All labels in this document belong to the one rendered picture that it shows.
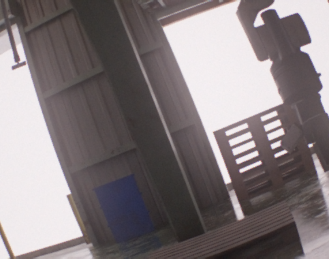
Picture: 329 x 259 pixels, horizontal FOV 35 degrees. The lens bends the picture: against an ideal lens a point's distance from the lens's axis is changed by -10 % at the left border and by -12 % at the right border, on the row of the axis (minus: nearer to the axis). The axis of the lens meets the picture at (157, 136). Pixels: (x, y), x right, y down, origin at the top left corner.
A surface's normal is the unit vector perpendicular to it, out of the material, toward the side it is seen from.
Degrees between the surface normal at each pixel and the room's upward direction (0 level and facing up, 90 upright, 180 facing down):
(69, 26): 90
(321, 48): 90
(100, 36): 90
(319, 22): 90
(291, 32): 78
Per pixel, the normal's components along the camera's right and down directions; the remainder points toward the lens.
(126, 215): 0.11, -0.11
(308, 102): -0.28, -0.18
